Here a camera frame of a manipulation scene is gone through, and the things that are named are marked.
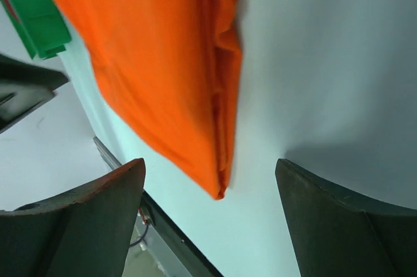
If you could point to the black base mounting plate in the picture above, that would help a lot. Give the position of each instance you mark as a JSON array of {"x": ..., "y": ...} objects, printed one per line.
[{"x": 174, "y": 249}]

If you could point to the orange t-shirt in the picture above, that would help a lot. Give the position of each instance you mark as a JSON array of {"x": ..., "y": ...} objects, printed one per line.
[{"x": 170, "y": 69}]

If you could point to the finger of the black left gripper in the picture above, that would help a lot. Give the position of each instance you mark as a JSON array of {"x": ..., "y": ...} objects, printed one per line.
[{"x": 24, "y": 88}]

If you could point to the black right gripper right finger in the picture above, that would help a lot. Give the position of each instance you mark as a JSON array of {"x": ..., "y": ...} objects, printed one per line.
[{"x": 338, "y": 232}]

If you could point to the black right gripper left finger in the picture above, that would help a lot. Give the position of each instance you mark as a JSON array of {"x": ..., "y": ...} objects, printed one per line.
[{"x": 84, "y": 231}]

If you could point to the green plastic bin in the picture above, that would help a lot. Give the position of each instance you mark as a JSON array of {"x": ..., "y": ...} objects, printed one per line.
[{"x": 39, "y": 25}]

